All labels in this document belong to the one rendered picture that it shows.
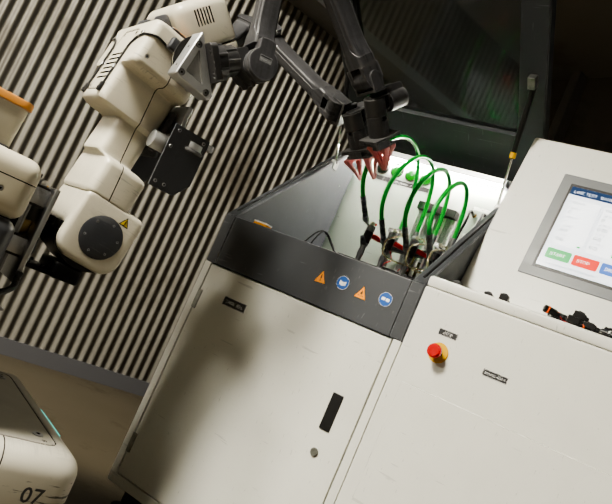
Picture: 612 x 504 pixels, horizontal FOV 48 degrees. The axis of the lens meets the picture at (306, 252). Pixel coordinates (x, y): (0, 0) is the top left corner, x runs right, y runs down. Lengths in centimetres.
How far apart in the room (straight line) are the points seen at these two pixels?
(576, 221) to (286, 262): 83
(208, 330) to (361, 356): 50
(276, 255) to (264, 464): 59
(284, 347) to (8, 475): 78
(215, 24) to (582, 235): 114
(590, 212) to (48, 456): 153
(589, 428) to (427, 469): 38
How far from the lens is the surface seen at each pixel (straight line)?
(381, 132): 186
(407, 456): 175
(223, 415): 200
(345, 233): 256
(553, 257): 203
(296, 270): 196
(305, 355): 189
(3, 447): 154
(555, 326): 171
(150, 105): 171
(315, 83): 211
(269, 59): 165
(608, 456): 166
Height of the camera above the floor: 74
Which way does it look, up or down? 5 degrees up
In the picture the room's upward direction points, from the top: 24 degrees clockwise
